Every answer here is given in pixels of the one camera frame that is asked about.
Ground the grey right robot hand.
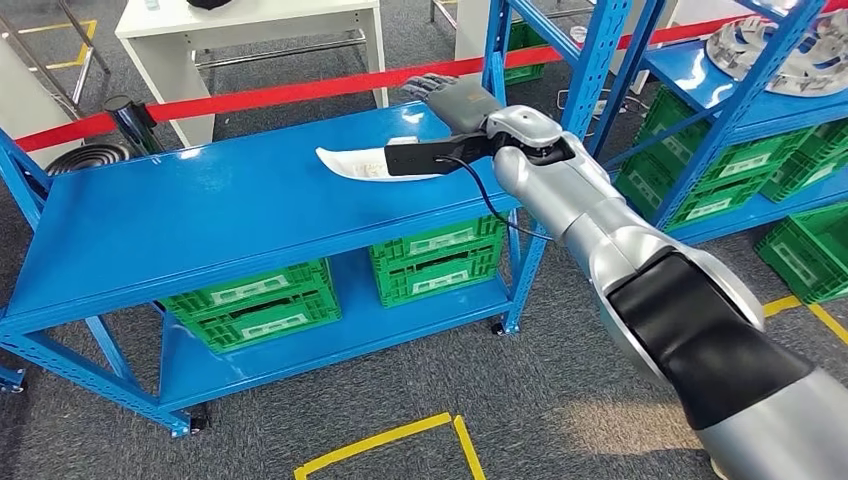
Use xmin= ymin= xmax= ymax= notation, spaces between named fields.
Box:
xmin=400 ymin=72 xmax=503 ymax=136

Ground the white curved part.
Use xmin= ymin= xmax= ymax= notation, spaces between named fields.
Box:
xmin=315 ymin=135 xmax=446 ymax=184

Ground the white workbench table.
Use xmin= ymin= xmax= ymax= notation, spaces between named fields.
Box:
xmin=114 ymin=0 xmax=391 ymax=148

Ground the silver impeller part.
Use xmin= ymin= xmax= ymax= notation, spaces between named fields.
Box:
xmin=704 ymin=14 xmax=848 ymax=99

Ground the white pillar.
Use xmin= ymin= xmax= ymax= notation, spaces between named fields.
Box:
xmin=453 ymin=0 xmax=511 ymax=65

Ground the green plastic crate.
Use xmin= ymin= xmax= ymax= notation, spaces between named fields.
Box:
xmin=755 ymin=201 xmax=848 ymax=306
xmin=158 ymin=258 xmax=333 ymax=326
xmin=632 ymin=86 xmax=814 ymax=195
xmin=374 ymin=245 xmax=503 ymax=309
xmin=190 ymin=288 xmax=343 ymax=356
xmin=503 ymin=23 xmax=555 ymax=86
xmin=794 ymin=119 xmax=848 ymax=168
xmin=612 ymin=155 xmax=774 ymax=231
xmin=758 ymin=150 xmax=848 ymax=205
xmin=368 ymin=215 xmax=507 ymax=277

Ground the red barrier belt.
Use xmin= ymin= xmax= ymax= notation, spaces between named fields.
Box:
xmin=14 ymin=0 xmax=848 ymax=154

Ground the black ribbed round base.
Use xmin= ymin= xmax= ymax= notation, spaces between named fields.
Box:
xmin=44 ymin=142 xmax=132 ymax=178

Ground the white cabinet panel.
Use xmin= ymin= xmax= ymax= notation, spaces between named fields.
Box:
xmin=0 ymin=39 xmax=85 ymax=167

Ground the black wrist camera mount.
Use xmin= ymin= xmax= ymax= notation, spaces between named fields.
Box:
xmin=384 ymin=132 xmax=496 ymax=178

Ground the black camera cable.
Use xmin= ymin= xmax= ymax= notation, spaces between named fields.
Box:
xmin=433 ymin=155 xmax=555 ymax=244

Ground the black stanchion post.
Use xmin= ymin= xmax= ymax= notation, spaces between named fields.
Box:
xmin=102 ymin=94 xmax=165 ymax=158

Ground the steel tube frame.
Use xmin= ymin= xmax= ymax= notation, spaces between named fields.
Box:
xmin=0 ymin=0 xmax=112 ymax=119

